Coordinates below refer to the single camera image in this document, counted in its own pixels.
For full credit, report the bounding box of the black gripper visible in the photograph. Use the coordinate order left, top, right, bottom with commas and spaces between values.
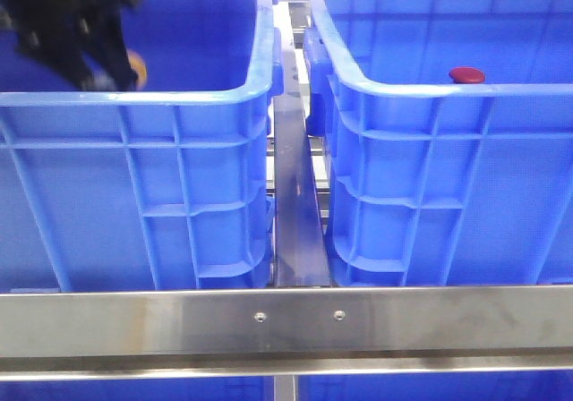
1, 0, 141, 91

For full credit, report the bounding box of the yellow round button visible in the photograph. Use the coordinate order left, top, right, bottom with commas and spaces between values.
127, 49, 148, 90

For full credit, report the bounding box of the red round button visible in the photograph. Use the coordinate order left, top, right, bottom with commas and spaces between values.
449, 66, 486, 84

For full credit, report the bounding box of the blue crate at left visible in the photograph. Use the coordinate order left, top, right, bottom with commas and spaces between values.
1, 0, 283, 293

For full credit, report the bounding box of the large blue plastic crate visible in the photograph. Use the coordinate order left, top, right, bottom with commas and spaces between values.
304, 0, 572, 286

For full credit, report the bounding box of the blue crate lower shelf left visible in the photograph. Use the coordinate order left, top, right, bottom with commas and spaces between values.
1, 377, 274, 400

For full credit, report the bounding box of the blue crate shelf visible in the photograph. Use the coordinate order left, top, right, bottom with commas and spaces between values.
1, 377, 274, 400
298, 371, 572, 400

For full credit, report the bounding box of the blue crate lower shelf right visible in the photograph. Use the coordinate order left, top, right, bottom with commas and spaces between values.
298, 371, 572, 400

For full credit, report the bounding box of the steel rack frame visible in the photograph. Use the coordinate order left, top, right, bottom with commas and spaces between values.
1, 0, 572, 400

